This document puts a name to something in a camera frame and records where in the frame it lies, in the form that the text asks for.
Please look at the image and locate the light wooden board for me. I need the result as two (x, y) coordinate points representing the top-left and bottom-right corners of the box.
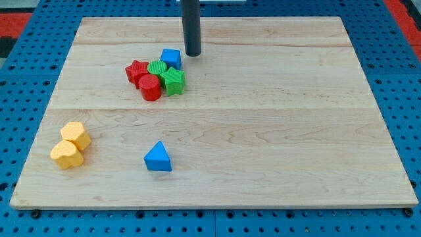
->
(10, 16), (418, 210)

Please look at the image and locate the green star block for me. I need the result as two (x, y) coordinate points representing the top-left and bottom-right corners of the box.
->
(160, 67), (186, 96)

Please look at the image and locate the red cylinder block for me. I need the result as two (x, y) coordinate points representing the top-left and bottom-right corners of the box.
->
(138, 74), (162, 101)

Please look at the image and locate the blue triangle block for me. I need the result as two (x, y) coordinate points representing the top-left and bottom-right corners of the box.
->
(143, 141), (172, 172)

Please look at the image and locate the blue cube block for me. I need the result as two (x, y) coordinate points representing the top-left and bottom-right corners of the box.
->
(160, 49), (182, 70)

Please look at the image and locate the green cylinder block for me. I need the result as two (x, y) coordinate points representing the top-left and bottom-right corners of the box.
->
(147, 60), (168, 76)

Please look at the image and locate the red star block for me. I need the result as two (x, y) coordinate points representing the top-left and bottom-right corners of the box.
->
(125, 60), (149, 90)

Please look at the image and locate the yellow hexagon block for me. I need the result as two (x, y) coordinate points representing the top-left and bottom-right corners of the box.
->
(61, 121), (91, 151)

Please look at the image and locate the yellow heart block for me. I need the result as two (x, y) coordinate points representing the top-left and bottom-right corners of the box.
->
(50, 140), (84, 169)

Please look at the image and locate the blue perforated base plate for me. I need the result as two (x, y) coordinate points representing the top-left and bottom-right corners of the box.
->
(1, 0), (420, 236)

